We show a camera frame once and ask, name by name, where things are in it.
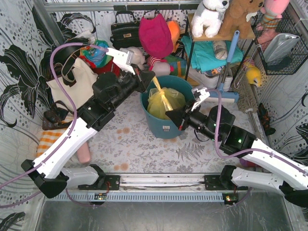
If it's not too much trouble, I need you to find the yellow trash bag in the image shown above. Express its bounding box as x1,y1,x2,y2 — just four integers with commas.
147,77,186,120

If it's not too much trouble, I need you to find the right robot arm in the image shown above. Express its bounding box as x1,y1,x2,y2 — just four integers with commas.
166,102,308,207

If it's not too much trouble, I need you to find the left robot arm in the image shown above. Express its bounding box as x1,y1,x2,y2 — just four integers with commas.
21,66,155,198

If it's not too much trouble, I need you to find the teal trash bin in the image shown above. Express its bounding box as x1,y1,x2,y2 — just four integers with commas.
140,75,194,139

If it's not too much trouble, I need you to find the magenta fuzzy bag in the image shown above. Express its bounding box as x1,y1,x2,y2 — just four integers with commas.
139,13,173,58

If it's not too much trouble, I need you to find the colorful patterned bag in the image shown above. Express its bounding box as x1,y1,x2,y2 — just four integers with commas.
79,46,112,69

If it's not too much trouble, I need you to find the cream canvas tote bag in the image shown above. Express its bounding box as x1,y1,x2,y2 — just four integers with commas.
47,58,98,111

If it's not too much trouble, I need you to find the brown patterned bag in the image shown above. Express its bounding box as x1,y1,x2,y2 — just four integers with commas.
42,101,73,130

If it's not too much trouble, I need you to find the white lamb plush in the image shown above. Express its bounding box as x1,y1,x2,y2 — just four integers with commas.
120,47,145,70

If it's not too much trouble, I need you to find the pink pig plush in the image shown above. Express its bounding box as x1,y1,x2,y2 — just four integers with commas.
147,56,174,77

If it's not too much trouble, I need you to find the red cloth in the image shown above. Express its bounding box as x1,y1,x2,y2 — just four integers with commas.
86,58,120,77

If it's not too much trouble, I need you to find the rainbow striped cloth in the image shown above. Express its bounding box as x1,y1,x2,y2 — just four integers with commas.
165,55,187,77

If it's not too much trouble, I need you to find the black leather handbag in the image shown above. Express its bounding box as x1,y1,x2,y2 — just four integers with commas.
110,11,142,50

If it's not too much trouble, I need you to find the teal folded cloth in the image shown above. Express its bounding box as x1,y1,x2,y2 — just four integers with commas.
181,36,244,72

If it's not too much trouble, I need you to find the orange plush toy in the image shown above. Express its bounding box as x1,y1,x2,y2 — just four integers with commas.
167,21,180,52

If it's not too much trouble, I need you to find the black shelf rack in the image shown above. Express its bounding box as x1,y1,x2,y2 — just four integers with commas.
182,13,256,87

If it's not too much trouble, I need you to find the yellow duck plush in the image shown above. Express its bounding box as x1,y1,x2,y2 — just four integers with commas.
243,58,262,87

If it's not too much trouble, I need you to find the purple orange toy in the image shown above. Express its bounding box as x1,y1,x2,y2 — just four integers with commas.
240,158,257,167

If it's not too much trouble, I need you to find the white husky plush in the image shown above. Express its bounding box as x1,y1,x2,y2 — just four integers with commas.
191,0,230,38

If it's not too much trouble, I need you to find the pink cylinder toy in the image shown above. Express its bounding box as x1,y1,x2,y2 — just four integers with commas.
77,142,91,164

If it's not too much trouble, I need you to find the silver pouch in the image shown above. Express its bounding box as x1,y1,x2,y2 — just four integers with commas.
263,33,301,63

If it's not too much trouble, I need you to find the brown dog plush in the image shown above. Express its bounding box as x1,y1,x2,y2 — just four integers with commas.
218,0,265,39

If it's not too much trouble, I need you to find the orange checkered towel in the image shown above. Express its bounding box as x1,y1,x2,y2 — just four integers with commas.
36,129,66,157

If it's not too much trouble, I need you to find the pink plush toy top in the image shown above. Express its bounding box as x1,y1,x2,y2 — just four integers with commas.
259,0,290,28

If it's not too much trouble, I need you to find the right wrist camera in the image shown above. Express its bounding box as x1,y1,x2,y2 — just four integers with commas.
191,87,210,111

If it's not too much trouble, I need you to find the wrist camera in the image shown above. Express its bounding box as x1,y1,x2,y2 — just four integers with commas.
191,87,210,111
106,48,135,75

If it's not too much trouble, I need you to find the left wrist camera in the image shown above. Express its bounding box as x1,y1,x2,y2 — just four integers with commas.
106,48,135,75

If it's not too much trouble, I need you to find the black wire basket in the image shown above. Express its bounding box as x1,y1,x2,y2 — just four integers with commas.
251,12,308,76

